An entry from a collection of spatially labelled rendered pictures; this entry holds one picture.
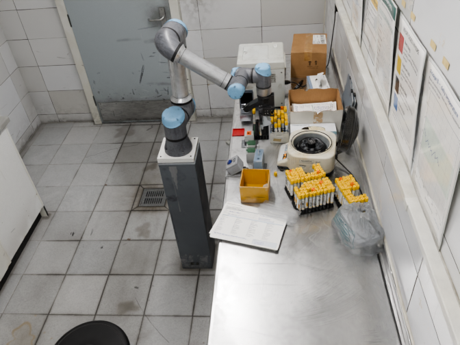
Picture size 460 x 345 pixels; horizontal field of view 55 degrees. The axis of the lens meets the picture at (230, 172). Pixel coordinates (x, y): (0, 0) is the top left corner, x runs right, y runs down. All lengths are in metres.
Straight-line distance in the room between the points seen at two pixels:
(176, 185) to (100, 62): 2.05
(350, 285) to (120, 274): 1.72
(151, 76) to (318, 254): 2.75
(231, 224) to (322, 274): 0.45
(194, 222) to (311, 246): 0.95
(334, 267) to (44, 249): 2.23
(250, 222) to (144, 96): 2.56
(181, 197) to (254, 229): 0.70
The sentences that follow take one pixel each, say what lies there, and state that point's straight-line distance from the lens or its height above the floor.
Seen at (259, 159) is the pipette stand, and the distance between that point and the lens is 2.14.
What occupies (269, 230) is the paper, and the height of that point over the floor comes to 0.89.
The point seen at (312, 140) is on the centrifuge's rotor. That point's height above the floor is 1.00.
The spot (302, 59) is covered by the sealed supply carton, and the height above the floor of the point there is 1.00.
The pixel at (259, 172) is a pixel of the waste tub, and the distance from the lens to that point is 2.09.
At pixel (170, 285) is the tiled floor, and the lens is 2.90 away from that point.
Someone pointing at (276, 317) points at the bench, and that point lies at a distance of 1.67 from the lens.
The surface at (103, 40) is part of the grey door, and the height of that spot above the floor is 0.86.
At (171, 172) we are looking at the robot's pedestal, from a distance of 2.39.
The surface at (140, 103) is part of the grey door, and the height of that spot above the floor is 0.21.
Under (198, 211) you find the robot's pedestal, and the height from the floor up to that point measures 0.52.
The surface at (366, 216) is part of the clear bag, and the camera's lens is 1.76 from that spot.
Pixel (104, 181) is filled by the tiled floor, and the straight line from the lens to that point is 3.81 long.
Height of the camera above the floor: 2.28
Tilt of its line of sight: 39 degrees down
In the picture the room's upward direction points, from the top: 6 degrees counter-clockwise
